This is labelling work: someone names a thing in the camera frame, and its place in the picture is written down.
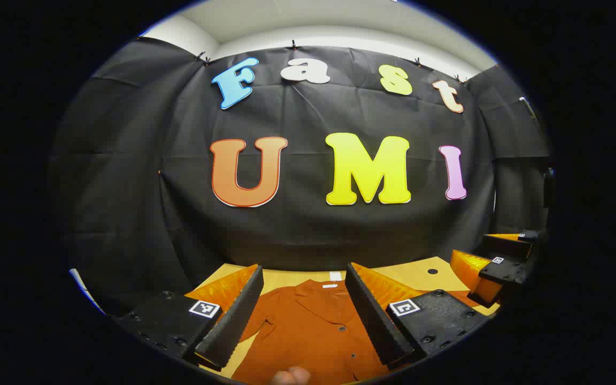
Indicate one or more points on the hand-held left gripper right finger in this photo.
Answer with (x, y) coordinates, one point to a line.
(375, 326)

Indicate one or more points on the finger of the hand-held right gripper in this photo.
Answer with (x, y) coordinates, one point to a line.
(506, 270)
(508, 247)

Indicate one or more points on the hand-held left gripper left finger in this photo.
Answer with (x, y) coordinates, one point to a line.
(233, 321)

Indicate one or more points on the orange ribbed button cardigan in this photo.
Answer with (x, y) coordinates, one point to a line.
(308, 331)

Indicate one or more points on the black backdrop cloth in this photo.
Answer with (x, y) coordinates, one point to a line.
(297, 224)

